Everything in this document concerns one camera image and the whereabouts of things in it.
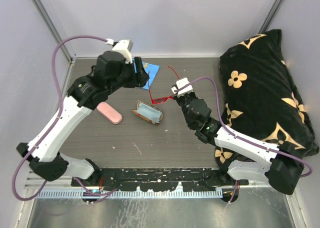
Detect blue cartoon print cloth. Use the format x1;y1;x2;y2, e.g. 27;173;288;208
133;61;160;90

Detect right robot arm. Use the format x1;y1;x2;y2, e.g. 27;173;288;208
173;92;304;195

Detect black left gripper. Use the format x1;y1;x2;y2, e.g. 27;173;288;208
107;57;149;95

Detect black floral plush pillow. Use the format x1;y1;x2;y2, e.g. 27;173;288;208
214;29;320;169

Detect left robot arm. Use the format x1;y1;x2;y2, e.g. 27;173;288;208
16;51;149;186

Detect pink glasses case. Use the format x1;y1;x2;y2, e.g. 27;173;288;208
97;102;123;124

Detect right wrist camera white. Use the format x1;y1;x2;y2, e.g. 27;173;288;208
171;78;194;98

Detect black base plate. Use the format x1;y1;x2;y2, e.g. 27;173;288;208
80;168;236;192

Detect aluminium front rail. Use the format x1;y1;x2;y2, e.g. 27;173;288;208
24;169;297;199

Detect light blue cloth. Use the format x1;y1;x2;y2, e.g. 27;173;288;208
137;103;163;123

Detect brown striped glasses case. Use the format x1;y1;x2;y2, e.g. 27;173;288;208
133;101;164;124

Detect red sunglasses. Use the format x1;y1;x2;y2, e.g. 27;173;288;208
147;65;180;104

